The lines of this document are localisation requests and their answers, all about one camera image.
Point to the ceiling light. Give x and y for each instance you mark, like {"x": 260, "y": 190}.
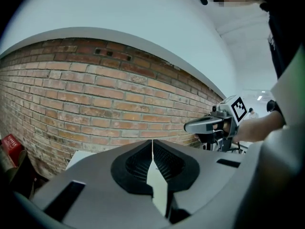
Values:
{"x": 261, "y": 95}

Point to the red box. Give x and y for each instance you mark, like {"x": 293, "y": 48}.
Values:
{"x": 10, "y": 145}

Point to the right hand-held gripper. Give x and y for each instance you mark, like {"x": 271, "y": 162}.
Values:
{"x": 226, "y": 118}

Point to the person's right forearm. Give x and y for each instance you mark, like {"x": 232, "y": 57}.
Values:
{"x": 259, "y": 125}

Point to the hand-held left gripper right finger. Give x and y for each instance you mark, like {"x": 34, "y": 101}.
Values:
{"x": 209, "y": 175}

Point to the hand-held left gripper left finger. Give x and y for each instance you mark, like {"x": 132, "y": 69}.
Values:
{"x": 95, "y": 175}

